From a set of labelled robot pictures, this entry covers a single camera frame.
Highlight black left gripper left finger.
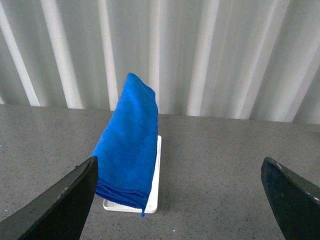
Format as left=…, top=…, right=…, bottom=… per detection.
left=0, top=156, right=98, bottom=240

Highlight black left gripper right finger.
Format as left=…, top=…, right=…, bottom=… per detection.
left=261, top=157, right=320, bottom=240

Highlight blue microfiber cloth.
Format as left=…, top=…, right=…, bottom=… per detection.
left=92, top=73, right=158, bottom=212

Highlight white towel rack wooden bars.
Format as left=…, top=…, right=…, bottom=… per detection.
left=102, top=135, right=162, bottom=214

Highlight white pleated curtain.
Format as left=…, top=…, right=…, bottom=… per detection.
left=0, top=0, right=320, bottom=124

